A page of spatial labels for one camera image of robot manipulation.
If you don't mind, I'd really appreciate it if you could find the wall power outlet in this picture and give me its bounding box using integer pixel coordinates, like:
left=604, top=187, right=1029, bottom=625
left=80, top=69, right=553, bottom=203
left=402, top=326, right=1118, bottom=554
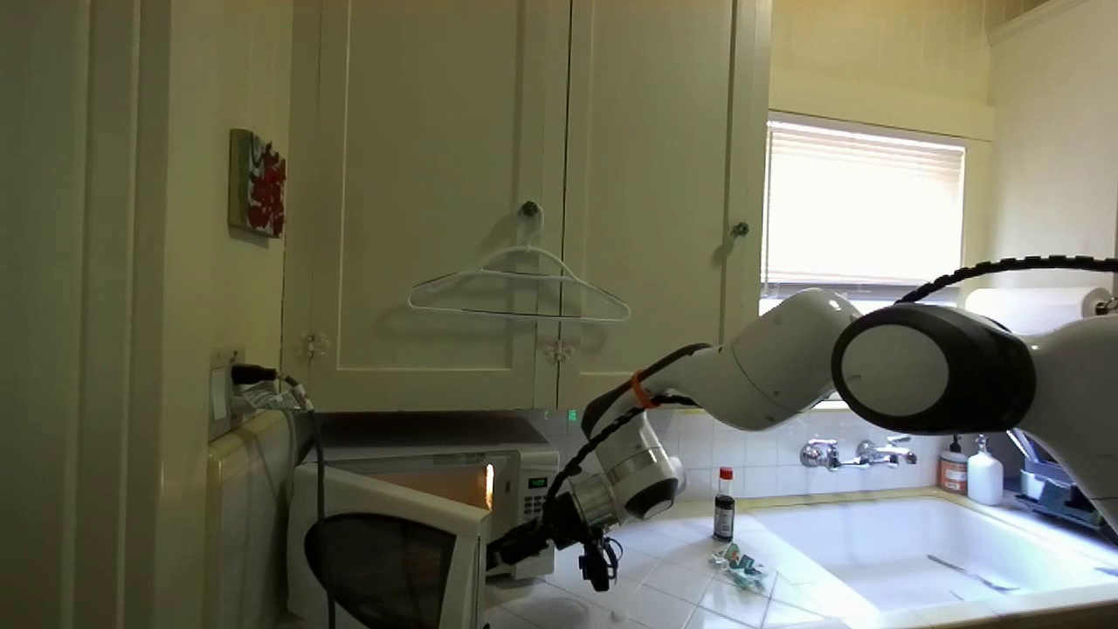
left=206, top=348, right=256, bottom=430

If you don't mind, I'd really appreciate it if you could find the white microwave door dark window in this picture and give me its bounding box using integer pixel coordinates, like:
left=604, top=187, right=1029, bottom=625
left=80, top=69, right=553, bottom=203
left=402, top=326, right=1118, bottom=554
left=287, top=460, right=494, bottom=629

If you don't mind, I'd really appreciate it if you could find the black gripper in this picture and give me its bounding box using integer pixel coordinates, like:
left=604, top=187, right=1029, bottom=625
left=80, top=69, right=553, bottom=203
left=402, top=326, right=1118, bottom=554
left=487, top=486, right=609, bottom=576

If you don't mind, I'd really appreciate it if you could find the cream upper wall cabinet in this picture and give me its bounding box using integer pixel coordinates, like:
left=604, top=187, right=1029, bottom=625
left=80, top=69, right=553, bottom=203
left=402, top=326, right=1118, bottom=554
left=278, top=0, right=777, bottom=420

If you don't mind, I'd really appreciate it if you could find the white microwave oven body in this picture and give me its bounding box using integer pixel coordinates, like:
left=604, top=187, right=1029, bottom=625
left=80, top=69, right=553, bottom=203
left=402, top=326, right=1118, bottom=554
left=310, top=441, right=565, bottom=588

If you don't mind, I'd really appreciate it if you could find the white plastic clothes hanger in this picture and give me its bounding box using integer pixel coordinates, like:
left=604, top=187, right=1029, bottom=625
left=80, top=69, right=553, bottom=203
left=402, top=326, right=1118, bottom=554
left=402, top=214, right=637, bottom=333

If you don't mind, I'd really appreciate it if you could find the chrome wall faucet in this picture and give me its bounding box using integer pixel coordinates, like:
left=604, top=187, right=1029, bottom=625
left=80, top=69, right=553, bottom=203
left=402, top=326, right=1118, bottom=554
left=795, top=430, right=923, bottom=474

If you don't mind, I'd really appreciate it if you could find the kitchen window with blind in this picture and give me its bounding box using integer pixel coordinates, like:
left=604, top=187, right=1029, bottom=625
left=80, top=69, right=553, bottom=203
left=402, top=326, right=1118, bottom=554
left=758, top=107, right=970, bottom=411

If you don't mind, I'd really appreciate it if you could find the white kitchen sink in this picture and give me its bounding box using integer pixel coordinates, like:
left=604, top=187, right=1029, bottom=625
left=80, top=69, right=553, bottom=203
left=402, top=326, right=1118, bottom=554
left=743, top=492, right=1118, bottom=620

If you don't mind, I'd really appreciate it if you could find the brown soap bottle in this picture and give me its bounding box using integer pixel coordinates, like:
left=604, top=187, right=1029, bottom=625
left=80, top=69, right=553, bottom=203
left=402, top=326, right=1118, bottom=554
left=931, top=432, right=970, bottom=500

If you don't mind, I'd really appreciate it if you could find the crumpled clear plastic wrapper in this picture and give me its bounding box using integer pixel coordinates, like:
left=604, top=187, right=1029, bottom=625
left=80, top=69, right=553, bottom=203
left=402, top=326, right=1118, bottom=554
left=708, top=542, right=773, bottom=596

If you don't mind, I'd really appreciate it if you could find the dark dish rack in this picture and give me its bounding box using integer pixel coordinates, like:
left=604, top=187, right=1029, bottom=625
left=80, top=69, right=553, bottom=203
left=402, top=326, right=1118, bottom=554
left=1011, top=423, right=1118, bottom=542

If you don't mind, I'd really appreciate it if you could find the soy sauce bottle orange cap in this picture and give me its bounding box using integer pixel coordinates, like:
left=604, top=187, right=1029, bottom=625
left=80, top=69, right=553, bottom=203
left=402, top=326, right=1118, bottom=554
left=708, top=465, right=742, bottom=543

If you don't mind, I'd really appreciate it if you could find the white plastic bottle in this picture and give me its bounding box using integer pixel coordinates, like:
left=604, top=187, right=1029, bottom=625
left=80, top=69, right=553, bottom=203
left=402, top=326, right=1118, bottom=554
left=963, top=432, right=1011, bottom=509

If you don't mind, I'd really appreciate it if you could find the small red wall picture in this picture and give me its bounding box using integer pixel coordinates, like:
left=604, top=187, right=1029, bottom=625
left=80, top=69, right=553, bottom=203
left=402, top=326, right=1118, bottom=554
left=228, top=126, right=290, bottom=245

